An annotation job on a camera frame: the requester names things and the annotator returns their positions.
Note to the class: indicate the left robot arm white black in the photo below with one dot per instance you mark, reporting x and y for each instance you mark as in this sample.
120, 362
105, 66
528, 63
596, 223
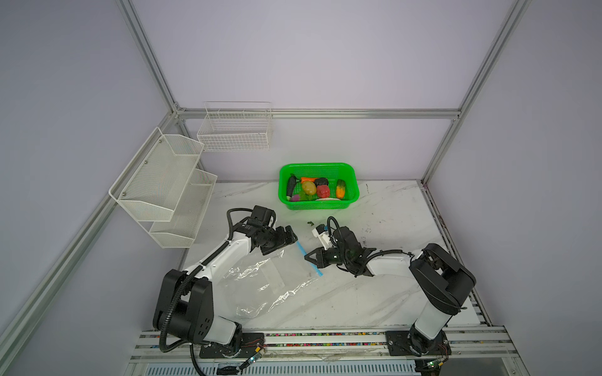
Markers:
185, 313

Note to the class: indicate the green plastic basket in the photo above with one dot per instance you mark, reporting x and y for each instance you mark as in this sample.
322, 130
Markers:
332, 172

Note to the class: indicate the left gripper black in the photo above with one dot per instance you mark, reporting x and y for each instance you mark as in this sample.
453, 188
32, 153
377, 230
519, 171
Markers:
281, 240

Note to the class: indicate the orange yellow toy corn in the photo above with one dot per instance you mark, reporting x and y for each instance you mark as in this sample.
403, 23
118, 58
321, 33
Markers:
340, 189

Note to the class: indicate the clear zip top bag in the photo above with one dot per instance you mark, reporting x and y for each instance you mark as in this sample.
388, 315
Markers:
258, 284

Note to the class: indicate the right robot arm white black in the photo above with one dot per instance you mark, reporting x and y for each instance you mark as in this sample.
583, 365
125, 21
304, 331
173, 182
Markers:
445, 282

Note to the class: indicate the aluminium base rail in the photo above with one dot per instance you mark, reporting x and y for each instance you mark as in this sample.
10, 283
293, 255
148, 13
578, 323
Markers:
480, 350

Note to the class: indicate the yellow toy potato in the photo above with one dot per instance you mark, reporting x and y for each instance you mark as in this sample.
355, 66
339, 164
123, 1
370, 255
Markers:
309, 188

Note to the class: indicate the white mesh two-tier shelf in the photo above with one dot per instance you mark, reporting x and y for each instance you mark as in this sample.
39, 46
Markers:
165, 190

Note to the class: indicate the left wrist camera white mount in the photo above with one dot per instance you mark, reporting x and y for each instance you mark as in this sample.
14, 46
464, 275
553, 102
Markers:
262, 217

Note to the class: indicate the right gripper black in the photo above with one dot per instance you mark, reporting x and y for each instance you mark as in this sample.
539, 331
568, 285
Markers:
320, 261

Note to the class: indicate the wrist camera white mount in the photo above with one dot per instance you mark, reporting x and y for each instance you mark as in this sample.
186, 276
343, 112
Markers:
262, 217
322, 233

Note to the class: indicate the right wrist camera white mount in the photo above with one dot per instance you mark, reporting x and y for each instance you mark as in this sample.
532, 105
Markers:
322, 233

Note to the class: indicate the black toy avocado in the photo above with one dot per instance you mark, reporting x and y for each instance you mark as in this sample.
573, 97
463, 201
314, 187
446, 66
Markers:
321, 182

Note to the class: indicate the dark toy eggplant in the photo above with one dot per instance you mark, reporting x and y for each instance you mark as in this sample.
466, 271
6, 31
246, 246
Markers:
291, 185

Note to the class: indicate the white wire wall basket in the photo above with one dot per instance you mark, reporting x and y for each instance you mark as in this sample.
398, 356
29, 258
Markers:
230, 126

